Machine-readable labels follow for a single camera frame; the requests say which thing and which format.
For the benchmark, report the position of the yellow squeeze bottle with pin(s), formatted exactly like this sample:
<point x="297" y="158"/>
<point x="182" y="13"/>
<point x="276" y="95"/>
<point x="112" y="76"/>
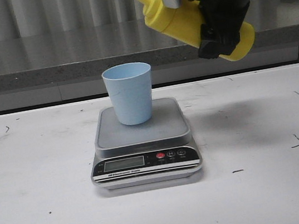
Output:
<point x="184" y="24"/>

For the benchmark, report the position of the light blue plastic cup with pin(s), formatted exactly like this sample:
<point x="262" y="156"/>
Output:
<point x="129" y="88"/>

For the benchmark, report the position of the silver digital kitchen scale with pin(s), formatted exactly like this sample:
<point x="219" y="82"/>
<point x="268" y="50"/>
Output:
<point x="159" y="149"/>

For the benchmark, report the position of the grey stone counter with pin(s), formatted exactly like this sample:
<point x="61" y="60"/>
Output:
<point x="67" y="66"/>

